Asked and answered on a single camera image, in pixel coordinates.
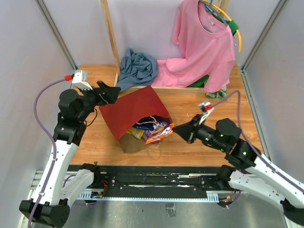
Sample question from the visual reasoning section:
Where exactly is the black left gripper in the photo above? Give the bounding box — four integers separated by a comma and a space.
77, 80, 121, 121

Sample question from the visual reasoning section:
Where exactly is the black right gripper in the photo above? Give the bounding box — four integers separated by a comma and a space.
172, 113, 227, 151

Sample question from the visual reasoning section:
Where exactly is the orange Fox's candy bag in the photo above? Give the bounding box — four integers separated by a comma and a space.
145, 123, 175, 144

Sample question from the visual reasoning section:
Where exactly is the red brown paper bag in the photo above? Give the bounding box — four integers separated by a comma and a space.
99, 86, 172, 153

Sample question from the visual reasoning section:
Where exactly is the purple Fox's candy bag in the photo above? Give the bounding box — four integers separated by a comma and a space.
142, 122, 170, 141

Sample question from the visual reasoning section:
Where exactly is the green snack bag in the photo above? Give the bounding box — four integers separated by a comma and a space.
206, 86, 227, 99

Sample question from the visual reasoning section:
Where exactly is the yellow M&M's candy bag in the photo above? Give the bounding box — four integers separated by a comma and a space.
127, 127, 145, 139

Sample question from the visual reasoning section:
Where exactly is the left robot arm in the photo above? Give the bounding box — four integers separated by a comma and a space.
19, 81, 121, 228

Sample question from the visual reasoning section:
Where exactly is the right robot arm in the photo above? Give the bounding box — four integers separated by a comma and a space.
172, 114, 304, 226

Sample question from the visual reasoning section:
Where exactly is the blue snack bag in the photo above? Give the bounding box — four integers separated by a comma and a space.
133, 116, 156, 130

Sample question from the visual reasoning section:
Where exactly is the crumpled blue cloth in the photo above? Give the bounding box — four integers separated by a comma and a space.
116, 48, 159, 92

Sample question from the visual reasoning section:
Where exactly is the pink t-shirt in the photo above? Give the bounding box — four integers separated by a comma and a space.
153, 0, 235, 93

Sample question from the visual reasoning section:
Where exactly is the yellow clothes hanger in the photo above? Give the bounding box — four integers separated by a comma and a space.
204, 0, 243, 53

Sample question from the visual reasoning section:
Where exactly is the grey clothes hanger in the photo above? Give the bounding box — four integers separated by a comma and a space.
198, 0, 228, 33

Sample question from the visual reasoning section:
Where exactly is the wooden clothes rack frame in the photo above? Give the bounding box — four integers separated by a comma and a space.
100, 0, 231, 95

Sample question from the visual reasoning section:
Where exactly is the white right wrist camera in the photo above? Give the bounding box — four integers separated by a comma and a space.
198, 101, 214, 125

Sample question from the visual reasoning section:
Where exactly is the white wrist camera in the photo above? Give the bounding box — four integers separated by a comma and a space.
198, 101, 214, 125
65, 70, 93, 91

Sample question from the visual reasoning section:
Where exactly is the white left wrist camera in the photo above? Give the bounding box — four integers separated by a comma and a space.
65, 70, 93, 91

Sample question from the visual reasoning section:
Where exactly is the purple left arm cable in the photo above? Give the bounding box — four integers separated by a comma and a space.
28, 78, 100, 228

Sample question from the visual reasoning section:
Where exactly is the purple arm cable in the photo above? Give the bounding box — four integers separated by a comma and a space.
211, 90, 304, 209
28, 78, 100, 228

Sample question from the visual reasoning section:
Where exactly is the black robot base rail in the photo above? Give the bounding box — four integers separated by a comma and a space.
99, 165, 234, 200

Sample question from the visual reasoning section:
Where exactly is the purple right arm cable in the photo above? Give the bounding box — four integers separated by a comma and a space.
211, 90, 304, 209

